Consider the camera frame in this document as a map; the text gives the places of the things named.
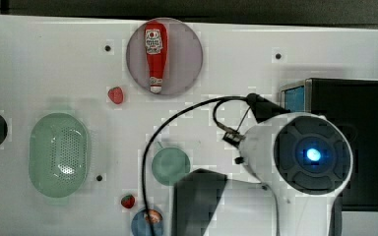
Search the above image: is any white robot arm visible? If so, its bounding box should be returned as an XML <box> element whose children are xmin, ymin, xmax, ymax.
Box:
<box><xmin>170</xmin><ymin>93</ymin><xmax>353</xmax><ymax>236</ymax></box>

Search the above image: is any red strawberry toy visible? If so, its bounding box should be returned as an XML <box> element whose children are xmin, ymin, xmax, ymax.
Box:
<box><xmin>107</xmin><ymin>87</ymin><xmax>124</xmax><ymax>104</ymax></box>
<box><xmin>120</xmin><ymin>195</ymin><xmax>136</xmax><ymax>209</ymax></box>

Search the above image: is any red ketchup bottle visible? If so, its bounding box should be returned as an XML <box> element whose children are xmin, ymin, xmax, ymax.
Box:
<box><xmin>144</xmin><ymin>21</ymin><xmax>168</xmax><ymax>93</ymax></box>

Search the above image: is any blue bowl with food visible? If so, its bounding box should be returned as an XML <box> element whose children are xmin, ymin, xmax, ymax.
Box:
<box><xmin>131</xmin><ymin>208</ymin><xmax>164</xmax><ymax>236</ymax></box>

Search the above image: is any green perforated colander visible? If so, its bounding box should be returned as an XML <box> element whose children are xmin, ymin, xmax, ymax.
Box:
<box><xmin>29</xmin><ymin>113</ymin><xmax>90</xmax><ymax>198</ymax></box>

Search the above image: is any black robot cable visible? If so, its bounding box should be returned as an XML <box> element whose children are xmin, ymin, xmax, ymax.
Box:
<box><xmin>141</xmin><ymin>95</ymin><xmax>254</xmax><ymax>236</ymax></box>

